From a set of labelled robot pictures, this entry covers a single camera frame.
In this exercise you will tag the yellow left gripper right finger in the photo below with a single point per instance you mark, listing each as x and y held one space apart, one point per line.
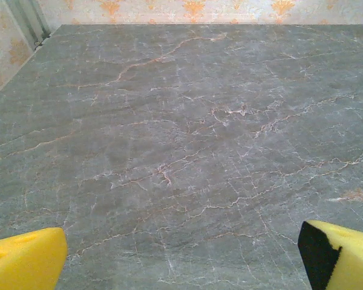
354 259

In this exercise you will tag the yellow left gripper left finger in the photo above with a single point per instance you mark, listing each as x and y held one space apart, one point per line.
24 262

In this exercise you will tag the aluminium frame post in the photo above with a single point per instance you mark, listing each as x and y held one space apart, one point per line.
30 18

